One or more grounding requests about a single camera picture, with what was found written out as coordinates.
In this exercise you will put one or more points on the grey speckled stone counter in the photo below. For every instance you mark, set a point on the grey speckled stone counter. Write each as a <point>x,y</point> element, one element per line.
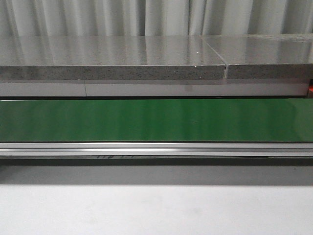
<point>112,66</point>

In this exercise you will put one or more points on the green conveyor belt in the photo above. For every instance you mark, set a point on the green conveyor belt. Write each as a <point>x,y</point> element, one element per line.
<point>168,120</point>

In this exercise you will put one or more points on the red plastic tray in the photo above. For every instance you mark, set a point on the red plastic tray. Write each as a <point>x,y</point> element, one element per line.
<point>310,89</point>

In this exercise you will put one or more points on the white pleated curtain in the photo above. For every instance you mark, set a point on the white pleated curtain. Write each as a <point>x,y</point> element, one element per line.
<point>154,17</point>

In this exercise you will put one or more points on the aluminium conveyor side rail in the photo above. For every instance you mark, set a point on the aluminium conveyor side rail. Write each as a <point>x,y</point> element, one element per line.
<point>154,150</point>

